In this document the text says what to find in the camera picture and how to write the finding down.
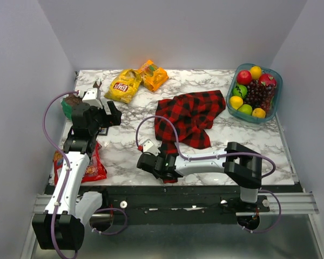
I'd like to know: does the red black plaid shirt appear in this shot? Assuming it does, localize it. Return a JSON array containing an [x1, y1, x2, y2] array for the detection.
[[153, 90, 227, 184]]

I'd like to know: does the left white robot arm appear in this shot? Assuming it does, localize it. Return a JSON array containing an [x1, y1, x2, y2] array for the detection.
[[32, 101, 122, 251]]

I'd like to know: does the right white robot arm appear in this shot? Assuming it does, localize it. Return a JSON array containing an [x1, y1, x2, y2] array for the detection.
[[137, 142, 268, 212]]

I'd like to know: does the small black brooch card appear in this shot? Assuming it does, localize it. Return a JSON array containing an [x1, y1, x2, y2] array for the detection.
[[99, 128, 109, 136]]

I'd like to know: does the green bowl with brown paper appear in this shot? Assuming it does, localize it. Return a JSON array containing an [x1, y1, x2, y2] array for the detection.
[[61, 94, 82, 120]]

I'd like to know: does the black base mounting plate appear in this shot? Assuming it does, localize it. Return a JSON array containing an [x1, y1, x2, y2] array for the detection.
[[78, 186, 269, 225]]

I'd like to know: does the yellow Lays chips bag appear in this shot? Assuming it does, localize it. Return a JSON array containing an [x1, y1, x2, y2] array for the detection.
[[104, 69, 142, 104]]

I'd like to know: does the red candy snack bag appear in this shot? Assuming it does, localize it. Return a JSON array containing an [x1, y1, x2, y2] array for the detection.
[[53, 142, 107, 184]]

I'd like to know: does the orange snack bag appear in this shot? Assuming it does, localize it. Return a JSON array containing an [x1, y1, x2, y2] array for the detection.
[[138, 60, 169, 92]]

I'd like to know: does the yellow lemon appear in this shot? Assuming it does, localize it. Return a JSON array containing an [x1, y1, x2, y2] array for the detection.
[[229, 96, 244, 110]]

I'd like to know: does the light green lime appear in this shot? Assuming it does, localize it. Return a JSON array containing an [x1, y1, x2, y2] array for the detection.
[[238, 104, 253, 115]]

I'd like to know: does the orange fruit bottom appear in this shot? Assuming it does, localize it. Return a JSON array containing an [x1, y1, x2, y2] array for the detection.
[[252, 107, 266, 119]]

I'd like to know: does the orange fruit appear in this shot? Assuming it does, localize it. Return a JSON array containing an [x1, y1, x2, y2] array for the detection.
[[252, 107, 266, 119], [249, 66, 262, 80]]

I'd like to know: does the teal plastic fruit container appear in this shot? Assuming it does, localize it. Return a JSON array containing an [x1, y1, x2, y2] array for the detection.
[[226, 63, 283, 124]]

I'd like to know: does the red apple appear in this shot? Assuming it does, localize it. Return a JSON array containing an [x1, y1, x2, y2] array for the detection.
[[236, 70, 252, 85]]

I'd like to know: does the purple grape bunch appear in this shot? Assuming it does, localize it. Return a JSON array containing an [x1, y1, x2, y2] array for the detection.
[[244, 80, 276, 113]]

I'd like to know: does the orange fruit top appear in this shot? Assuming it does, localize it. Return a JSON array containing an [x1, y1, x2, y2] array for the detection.
[[249, 66, 262, 80]]

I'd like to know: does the red dragon fruit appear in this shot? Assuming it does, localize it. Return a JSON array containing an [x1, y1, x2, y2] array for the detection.
[[258, 73, 277, 88]]

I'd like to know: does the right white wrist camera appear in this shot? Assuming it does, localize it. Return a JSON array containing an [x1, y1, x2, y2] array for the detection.
[[138, 139, 160, 156]]

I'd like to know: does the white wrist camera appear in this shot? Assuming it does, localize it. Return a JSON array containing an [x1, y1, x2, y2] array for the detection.
[[82, 87, 103, 109], [138, 139, 160, 156]]

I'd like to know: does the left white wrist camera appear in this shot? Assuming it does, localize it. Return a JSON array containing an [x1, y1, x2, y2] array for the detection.
[[82, 87, 103, 109]]

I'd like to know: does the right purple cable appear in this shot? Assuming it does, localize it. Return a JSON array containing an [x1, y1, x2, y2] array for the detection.
[[135, 115, 277, 179]]

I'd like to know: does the purple cable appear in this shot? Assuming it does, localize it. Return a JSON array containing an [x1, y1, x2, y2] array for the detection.
[[135, 115, 277, 179], [42, 90, 80, 259]]

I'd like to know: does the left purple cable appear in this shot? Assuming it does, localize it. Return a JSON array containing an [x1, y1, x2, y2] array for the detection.
[[42, 90, 80, 259]]

